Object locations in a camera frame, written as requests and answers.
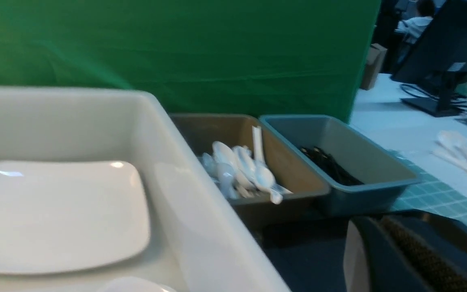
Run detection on black serving tray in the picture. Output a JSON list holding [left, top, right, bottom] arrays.
[[262, 210, 467, 292]]

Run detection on green checkered tablecloth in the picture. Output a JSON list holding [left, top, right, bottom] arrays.
[[389, 150, 467, 226]]

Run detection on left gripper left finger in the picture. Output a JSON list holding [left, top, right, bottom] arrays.
[[343, 217, 432, 292]]

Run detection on small white bowl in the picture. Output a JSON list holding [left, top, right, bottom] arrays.
[[97, 277, 176, 292]]

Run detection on large white square plate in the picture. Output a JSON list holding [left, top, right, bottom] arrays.
[[0, 161, 151, 274]]

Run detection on blue-grey plastic bin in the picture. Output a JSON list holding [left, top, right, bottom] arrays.
[[259, 114, 421, 217]]

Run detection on pile of white spoons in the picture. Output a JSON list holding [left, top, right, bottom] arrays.
[[198, 126, 292, 205]]

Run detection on large white plastic tub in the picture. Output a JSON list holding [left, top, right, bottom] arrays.
[[0, 86, 289, 292]]

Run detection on cardboard box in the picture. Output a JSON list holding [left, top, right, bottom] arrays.
[[360, 44, 387, 90]]

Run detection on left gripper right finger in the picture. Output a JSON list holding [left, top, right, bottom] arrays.
[[380, 215, 467, 292]]

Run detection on person in background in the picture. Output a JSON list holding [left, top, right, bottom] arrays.
[[396, 0, 436, 44]]

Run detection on green backdrop cloth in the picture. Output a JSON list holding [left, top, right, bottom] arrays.
[[0, 0, 381, 121]]

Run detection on brown plastic bin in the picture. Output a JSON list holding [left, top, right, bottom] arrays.
[[170, 113, 330, 230]]

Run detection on black computer monitor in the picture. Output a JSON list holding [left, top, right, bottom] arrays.
[[391, 0, 467, 118]]

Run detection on pile of black chopsticks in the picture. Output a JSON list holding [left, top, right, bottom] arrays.
[[300, 146, 364, 185]]

